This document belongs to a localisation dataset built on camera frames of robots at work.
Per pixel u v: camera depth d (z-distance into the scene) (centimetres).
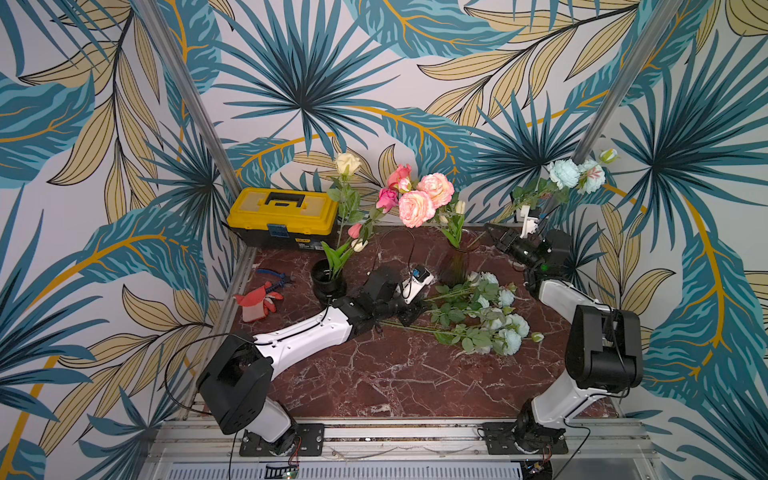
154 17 68
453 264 97
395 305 68
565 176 67
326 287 88
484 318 93
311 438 74
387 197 67
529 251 76
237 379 42
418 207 58
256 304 95
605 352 48
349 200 82
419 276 68
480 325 88
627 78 79
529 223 78
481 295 94
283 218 99
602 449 73
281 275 103
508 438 73
